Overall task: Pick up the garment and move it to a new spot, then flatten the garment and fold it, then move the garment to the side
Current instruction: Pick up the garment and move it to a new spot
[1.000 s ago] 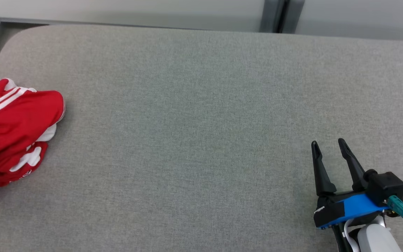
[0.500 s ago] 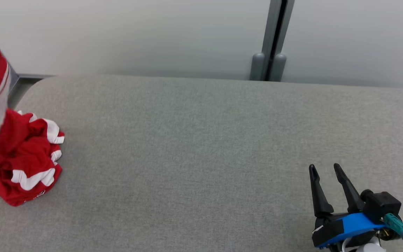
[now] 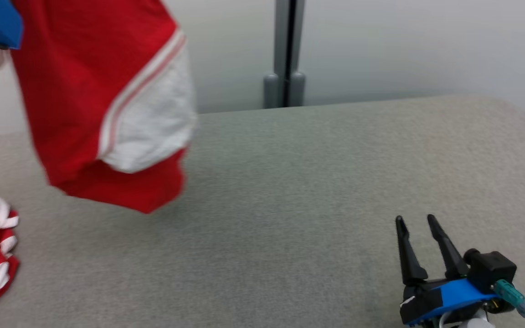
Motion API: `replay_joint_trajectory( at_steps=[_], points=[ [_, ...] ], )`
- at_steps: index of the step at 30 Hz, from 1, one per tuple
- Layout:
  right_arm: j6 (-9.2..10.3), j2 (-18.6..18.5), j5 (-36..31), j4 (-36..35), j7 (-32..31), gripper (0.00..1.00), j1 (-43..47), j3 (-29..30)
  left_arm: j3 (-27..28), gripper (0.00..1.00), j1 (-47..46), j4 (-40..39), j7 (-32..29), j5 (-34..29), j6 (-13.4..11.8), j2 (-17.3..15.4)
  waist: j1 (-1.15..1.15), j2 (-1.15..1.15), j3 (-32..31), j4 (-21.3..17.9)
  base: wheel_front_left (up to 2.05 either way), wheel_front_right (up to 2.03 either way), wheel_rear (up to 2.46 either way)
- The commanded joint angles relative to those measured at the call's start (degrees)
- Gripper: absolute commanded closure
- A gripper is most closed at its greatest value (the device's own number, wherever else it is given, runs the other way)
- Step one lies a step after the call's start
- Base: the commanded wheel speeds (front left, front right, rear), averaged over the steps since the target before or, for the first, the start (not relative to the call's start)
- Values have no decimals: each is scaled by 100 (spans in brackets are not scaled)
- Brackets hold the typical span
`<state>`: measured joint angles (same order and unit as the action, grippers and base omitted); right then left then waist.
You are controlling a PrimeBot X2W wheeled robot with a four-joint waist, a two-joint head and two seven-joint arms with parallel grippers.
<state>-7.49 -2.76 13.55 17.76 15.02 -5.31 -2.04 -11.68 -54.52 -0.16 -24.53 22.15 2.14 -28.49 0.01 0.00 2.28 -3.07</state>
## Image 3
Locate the red white-sleeved T-shirt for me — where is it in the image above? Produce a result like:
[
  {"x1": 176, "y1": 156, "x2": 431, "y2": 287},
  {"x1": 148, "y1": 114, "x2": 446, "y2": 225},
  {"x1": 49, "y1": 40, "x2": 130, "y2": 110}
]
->
[{"x1": 0, "y1": 0, "x2": 198, "y2": 215}]

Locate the grey cylinder post foot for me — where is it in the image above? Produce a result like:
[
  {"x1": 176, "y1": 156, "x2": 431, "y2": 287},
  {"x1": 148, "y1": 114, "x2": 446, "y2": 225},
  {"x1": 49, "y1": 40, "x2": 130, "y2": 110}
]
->
[
  {"x1": 290, "y1": 72, "x2": 306, "y2": 107},
  {"x1": 263, "y1": 73, "x2": 282, "y2": 109}
]

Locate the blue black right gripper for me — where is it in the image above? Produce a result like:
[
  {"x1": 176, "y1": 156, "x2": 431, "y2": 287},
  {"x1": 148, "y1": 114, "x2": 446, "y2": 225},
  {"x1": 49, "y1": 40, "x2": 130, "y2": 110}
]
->
[{"x1": 396, "y1": 214, "x2": 502, "y2": 328}]

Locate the grey partition post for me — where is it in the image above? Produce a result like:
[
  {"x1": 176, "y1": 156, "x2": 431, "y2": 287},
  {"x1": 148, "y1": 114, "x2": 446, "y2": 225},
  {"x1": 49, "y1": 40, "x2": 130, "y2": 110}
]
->
[{"x1": 274, "y1": 0, "x2": 305, "y2": 108}]

